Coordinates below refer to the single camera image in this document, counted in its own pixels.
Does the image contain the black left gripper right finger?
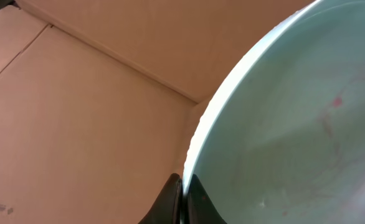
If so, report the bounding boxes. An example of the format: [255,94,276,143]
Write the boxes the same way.
[186,174,226,224]

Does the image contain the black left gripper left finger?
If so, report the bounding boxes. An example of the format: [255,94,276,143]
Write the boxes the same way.
[139,173,183,224]

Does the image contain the light blue plate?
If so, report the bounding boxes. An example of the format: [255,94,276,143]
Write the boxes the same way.
[181,0,365,224]

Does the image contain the brown cardboard wall panel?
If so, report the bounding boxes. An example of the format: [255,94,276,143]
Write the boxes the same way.
[0,1,306,223]

